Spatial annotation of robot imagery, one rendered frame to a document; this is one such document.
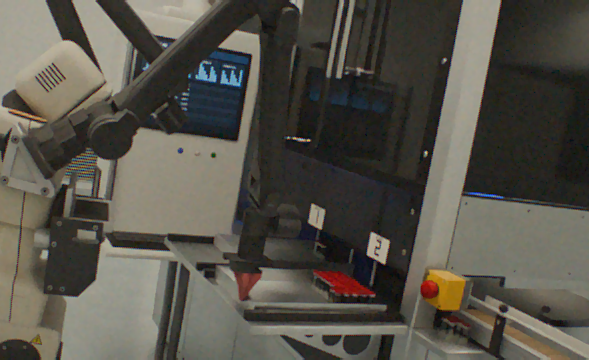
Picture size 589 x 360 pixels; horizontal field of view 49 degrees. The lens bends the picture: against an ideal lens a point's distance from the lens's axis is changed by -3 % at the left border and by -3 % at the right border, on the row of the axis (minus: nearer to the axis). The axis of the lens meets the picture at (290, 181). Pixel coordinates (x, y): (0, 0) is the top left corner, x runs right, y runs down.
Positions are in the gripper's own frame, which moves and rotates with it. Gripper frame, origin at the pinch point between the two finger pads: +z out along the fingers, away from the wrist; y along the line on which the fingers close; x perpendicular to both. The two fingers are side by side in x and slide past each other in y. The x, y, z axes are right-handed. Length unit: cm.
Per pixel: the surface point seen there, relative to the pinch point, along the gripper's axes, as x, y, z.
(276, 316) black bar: -7.7, 5.2, 1.4
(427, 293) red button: -19.2, 34.6, -8.9
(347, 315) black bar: -7.9, 23.0, 0.7
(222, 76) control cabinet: 89, 18, -49
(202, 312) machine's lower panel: 122, 40, 49
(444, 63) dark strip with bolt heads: -4, 38, -59
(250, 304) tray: -3.6, 0.6, 0.3
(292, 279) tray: 19.7, 22.5, 1.2
